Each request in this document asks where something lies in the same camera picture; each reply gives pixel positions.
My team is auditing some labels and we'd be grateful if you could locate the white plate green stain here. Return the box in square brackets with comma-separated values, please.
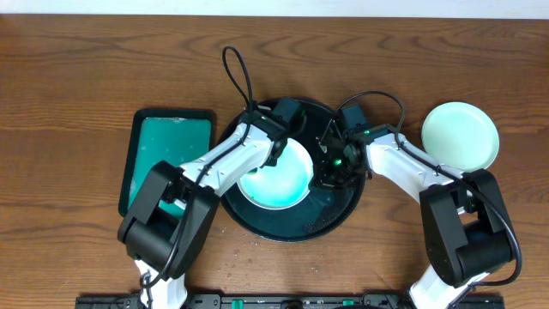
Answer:
[237, 138, 314, 210]

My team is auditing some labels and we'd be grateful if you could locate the light green plate front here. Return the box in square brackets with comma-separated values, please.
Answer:
[421, 101, 500, 172]

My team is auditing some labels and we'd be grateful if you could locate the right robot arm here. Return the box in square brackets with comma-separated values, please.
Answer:
[311, 105, 522, 308]

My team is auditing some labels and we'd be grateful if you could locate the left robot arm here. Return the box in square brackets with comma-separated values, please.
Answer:
[118, 97, 303, 308]

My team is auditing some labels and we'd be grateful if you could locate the black round tray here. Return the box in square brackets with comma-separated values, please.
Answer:
[221, 97, 366, 243]

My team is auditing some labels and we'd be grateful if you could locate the black rectangular tray green water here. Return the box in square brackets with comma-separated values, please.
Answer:
[118, 108, 214, 216]

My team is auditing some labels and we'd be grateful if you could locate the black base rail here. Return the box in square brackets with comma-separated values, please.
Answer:
[75, 292, 506, 309]

